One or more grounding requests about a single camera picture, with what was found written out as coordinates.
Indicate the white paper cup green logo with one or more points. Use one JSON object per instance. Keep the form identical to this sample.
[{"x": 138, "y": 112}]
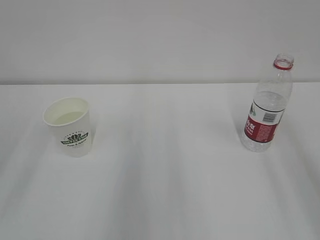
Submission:
[{"x": 69, "y": 121}]

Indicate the clear water bottle red label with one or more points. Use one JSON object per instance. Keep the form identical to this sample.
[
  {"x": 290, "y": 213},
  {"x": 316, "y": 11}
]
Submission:
[{"x": 269, "y": 103}]

